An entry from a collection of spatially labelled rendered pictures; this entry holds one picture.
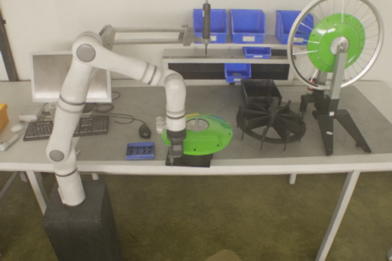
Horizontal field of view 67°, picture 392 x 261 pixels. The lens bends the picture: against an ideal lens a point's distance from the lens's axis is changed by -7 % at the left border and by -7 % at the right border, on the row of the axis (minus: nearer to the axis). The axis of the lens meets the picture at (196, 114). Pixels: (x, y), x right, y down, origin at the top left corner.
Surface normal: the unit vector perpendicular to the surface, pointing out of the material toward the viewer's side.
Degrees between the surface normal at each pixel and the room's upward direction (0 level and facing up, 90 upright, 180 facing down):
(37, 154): 0
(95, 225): 90
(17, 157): 0
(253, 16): 90
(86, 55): 90
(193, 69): 90
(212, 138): 17
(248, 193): 0
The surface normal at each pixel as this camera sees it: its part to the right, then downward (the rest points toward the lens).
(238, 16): 0.00, 0.51
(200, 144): 0.05, -0.59
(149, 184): 0.00, -0.86
